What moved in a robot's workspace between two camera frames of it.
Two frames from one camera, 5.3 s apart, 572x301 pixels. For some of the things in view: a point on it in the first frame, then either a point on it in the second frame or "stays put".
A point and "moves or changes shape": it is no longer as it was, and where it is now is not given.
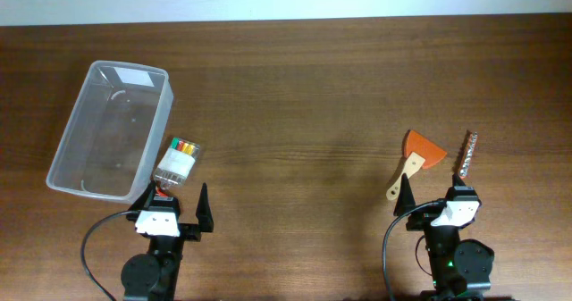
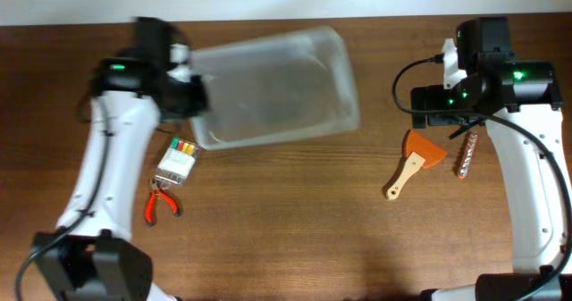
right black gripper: (422, 218) -> (431, 94)
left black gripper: (194, 232) -> (199, 98)
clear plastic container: (111, 138) moves or changes shape
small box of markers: (177, 163) stays put
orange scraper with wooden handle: (418, 151) stays put
